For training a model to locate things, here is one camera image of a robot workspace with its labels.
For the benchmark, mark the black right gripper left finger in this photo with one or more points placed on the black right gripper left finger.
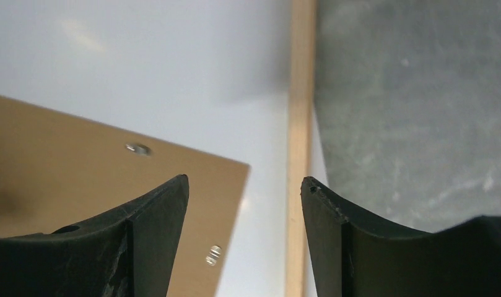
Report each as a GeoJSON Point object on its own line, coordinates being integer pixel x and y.
{"type": "Point", "coordinates": [126, 251]}

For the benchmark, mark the light wooden picture frame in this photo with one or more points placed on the light wooden picture frame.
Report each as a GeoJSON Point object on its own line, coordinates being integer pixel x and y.
{"type": "Point", "coordinates": [299, 131]}

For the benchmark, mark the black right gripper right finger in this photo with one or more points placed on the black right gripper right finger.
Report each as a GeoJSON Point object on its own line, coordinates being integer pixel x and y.
{"type": "Point", "coordinates": [355, 252]}

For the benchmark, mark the white photo paper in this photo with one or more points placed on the white photo paper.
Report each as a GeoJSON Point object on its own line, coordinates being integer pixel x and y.
{"type": "Point", "coordinates": [210, 75]}

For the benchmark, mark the brown backing board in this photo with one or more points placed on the brown backing board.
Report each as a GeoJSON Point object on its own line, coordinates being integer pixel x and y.
{"type": "Point", "coordinates": [57, 170]}

